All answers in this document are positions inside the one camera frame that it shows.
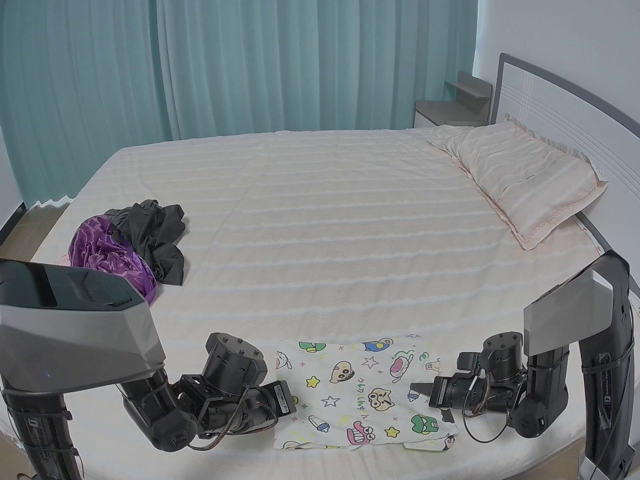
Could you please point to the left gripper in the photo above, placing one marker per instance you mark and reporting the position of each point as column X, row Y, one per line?
column 272, row 403

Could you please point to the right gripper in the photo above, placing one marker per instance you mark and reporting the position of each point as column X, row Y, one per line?
column 465, row 393

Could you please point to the white printed pyjama top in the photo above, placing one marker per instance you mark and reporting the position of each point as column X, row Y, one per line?
column 360, row 393

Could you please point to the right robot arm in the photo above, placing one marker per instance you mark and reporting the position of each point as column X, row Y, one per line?
column 600, row 318

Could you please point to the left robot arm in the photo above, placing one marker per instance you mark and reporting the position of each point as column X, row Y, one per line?
column 75, row 318

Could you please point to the bed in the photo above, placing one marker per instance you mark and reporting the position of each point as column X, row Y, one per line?
column 325, row 208

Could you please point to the dark grey garment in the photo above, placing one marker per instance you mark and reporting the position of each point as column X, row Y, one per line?
column 155, row 228

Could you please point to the purple garment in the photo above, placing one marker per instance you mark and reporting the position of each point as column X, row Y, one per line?
column 105, row 253

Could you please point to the cream striped pillow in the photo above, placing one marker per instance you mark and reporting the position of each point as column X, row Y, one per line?
column 525, row 178

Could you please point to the grey bedside table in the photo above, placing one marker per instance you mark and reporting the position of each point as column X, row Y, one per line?
column 450, row 110

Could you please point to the blue-green curtain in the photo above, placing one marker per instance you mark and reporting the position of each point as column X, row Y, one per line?
column 80, row 68
column 315, row 43

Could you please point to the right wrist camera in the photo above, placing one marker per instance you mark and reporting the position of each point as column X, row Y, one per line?
column 470, row 361

